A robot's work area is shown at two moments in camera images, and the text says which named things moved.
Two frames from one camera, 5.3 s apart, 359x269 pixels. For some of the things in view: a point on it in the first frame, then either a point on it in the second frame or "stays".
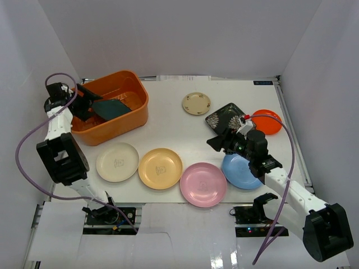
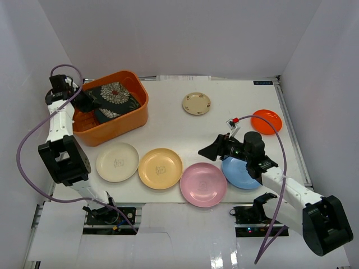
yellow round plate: (160, 168) stays
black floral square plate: (225, 120) -> (114, 96)
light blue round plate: (236, 168) stays
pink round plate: (203, 185) stays
